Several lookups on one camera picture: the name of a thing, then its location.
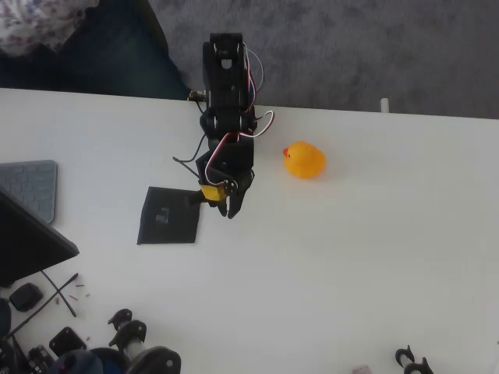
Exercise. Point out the yellow rubber duck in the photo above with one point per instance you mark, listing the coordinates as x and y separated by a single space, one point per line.
306 161

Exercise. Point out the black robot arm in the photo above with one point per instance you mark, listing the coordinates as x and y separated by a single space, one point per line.
226 89

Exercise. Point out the black square mat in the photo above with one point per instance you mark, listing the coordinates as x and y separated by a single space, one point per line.
167 233

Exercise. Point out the black square plate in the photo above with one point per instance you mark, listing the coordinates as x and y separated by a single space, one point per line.
67 342

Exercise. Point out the controller board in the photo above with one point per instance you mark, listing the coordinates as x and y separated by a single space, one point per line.
198 95

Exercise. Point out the grey keyboard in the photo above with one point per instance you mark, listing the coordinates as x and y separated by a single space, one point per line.
31 187

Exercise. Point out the black laptop screen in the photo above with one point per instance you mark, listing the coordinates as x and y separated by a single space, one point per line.
27 245

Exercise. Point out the blue plastic clamp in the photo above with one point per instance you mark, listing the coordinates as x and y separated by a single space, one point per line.
113 362

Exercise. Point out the small black case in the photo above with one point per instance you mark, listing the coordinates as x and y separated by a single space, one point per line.
25 297

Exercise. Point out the dark blue cap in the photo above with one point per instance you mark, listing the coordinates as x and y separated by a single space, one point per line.
74 363

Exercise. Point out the black hooked clamp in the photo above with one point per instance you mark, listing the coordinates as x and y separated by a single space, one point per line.
402 355

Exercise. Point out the floral shirt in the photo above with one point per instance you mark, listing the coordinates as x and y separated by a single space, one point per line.
35 23

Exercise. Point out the black circuit board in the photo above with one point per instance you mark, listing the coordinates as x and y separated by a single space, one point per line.
39 356

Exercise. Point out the dark round object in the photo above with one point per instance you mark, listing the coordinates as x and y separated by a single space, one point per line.
4 317

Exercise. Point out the black clamp with silver tube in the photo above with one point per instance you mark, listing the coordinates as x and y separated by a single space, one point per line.
419 368

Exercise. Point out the white post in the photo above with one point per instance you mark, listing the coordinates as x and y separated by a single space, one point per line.
384 106

